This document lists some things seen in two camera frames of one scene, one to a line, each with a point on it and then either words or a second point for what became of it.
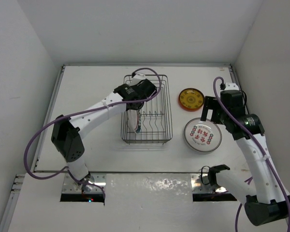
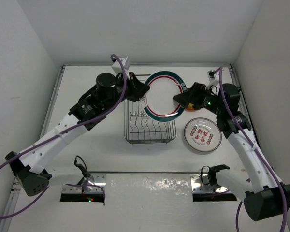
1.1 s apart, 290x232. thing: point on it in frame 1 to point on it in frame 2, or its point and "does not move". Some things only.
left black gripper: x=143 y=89 to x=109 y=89
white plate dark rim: x=203 y=141 does not move
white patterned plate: x=203 y=136 does not move
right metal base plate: x=197 y=186 does not move
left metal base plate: x=70 y=186 does not move
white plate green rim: x=134 y=120 to x=158 y=103
